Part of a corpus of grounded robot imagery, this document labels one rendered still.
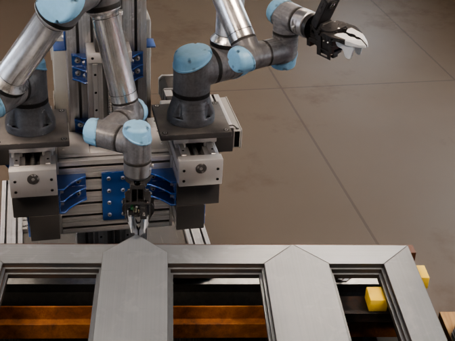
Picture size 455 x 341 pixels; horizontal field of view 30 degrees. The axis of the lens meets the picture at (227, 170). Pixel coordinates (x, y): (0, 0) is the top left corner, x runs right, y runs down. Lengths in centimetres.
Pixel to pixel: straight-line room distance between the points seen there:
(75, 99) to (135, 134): 57
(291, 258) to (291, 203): 187
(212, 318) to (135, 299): 30
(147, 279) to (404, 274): 70
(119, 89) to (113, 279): 52
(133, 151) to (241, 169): 228
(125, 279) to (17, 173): 47
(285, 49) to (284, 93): 299
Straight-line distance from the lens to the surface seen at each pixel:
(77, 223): 276
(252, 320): 244
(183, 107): 262
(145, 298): 222
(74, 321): 243
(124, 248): 240
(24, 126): 259
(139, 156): 227
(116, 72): 235
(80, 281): 258
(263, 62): 237
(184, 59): 256
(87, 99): 277
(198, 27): 640
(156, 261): 235
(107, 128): 230
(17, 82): 240
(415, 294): 233
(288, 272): 233
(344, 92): 549
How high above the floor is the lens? 224
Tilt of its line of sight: 30 degrees down
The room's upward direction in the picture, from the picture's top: 3 degrees clockwise
